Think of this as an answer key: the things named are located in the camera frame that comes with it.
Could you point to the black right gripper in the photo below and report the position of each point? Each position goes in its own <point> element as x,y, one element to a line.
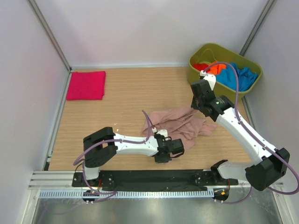
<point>194,105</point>

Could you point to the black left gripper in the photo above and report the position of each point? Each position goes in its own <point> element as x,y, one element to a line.
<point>163,160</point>

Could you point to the dusty pink t shirt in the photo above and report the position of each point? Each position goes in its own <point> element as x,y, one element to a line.
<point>180,123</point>

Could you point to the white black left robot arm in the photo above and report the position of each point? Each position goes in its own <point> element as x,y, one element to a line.
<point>101,146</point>

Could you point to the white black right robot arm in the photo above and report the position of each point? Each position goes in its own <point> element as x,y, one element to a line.
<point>268,164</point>

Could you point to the orange t shirt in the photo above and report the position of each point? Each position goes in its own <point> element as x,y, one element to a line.
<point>216,69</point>

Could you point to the red t shirt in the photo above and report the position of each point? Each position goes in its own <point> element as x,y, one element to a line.
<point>201,66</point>

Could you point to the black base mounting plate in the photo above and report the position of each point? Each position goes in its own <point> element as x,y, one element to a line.
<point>158,180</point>

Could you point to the olive green plastic bin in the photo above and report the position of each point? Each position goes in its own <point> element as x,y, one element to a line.
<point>211,52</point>

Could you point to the blue t shirt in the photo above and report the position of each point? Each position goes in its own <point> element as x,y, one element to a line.
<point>245,77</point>

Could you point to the folded magenta t shirt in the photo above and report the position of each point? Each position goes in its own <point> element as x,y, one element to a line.
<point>86,86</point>

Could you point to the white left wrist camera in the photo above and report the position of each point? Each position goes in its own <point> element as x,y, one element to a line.
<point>162,132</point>

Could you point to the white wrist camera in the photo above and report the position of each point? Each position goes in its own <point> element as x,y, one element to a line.
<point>162,132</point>
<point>211,78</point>

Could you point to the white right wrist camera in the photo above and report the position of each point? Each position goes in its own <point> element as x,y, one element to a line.
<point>211,78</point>

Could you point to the white slotted cable duct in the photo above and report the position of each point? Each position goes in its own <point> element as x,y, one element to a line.
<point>88,194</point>

